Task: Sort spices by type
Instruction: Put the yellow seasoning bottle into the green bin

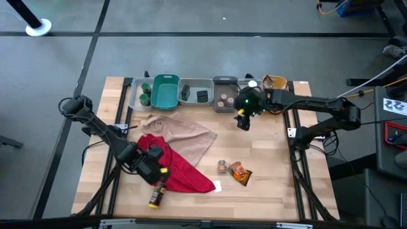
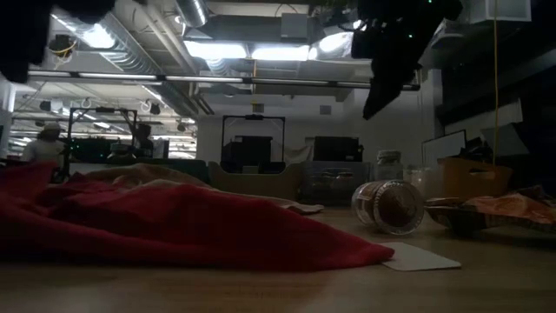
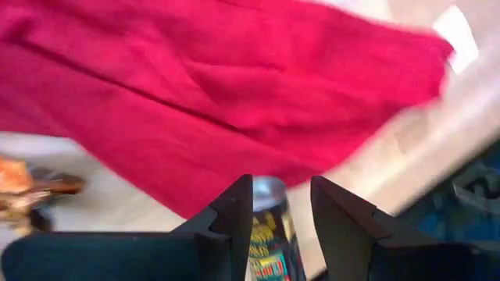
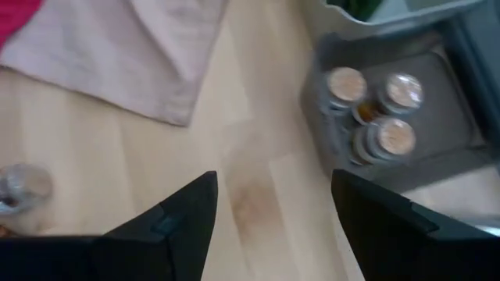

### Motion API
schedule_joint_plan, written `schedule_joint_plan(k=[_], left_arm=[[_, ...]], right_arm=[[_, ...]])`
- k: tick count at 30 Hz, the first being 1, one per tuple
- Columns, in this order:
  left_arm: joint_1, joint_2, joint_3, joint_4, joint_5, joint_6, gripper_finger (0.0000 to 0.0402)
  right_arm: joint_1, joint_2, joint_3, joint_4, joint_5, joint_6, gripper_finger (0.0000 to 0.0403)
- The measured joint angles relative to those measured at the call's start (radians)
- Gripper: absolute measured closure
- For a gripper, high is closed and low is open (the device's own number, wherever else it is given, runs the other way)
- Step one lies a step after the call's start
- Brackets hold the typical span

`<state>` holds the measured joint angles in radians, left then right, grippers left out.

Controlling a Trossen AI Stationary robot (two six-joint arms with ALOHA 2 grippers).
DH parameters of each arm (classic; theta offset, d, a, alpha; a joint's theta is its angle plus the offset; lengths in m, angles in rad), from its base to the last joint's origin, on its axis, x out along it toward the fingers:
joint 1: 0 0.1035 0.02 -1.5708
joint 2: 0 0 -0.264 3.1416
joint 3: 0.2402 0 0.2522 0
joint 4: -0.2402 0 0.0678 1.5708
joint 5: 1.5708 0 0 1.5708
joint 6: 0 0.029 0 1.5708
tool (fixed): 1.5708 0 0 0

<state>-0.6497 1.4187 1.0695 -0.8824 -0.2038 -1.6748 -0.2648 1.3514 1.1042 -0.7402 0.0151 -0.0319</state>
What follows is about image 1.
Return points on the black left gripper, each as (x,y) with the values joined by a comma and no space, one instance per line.
(152,165)

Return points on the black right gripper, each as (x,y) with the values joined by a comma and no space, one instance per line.
(251,101)

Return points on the yellow-capped spice bottle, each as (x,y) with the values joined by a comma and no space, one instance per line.
(155,198)

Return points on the red cloth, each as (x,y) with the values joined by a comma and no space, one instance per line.
(184,178)

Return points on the white-capped spice jar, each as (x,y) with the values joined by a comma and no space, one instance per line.
(252,84)

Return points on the brown foil spice packet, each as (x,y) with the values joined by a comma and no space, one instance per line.
(268,82)

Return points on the dark green spice tin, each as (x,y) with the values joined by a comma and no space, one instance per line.
(185,92)
(202,96)

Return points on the orange spice packet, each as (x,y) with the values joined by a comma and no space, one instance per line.
(240,173)

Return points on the beige cloth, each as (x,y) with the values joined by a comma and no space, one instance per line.
(184,136)

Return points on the green-capped spice jar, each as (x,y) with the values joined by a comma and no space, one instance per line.
(146,88)
(144,99)

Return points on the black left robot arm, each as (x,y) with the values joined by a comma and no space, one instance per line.
(101,130)

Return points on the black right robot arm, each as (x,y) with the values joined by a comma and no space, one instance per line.
(311,102)

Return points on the dark grey plastic bin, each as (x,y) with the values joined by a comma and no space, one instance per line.
(225,84)

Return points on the yellow plastic bin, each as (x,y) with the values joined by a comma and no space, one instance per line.
(281,83)

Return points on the white card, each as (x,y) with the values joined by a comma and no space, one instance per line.
(217,186)

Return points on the light grey plastic bin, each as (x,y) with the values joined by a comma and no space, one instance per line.
(194,83)

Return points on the white tape strip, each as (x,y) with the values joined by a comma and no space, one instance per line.
(303,82)

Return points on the translucent grey plastic bin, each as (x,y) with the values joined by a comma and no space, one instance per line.
(135,105)

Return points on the teal plastic bin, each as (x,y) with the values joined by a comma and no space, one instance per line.
(164,93)

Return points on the black furniture foot bar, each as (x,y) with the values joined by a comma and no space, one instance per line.
(356,82)

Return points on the black equipment cart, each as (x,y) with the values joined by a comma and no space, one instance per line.
(380,143)

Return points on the red-framed device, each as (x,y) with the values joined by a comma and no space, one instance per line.
(386,133)

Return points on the white label with black figures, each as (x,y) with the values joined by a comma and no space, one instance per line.
(394,107)

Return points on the blue box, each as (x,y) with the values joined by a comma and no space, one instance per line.
(346,9)

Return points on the grey furniture foot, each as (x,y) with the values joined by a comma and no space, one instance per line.
(9,142)

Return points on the dark grey cabinet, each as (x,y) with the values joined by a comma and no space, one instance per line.
(381,197)

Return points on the person's shoe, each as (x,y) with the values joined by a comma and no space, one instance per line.
(394,51)

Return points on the black pole with white base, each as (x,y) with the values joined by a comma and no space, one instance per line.
(43,31)

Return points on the black aluminium frame rails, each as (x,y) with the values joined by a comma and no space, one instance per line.
(298,191)
(115,191)

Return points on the black rail end knob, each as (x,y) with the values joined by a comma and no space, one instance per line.
(146,74)
(249,75)

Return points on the silver crossbar bracket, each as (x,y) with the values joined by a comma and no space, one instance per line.
(117,222)
(294,226)

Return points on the black frame crossbar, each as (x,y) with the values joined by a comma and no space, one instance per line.
(47,222)

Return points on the black metal frame leg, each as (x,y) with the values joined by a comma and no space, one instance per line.
(386,20)

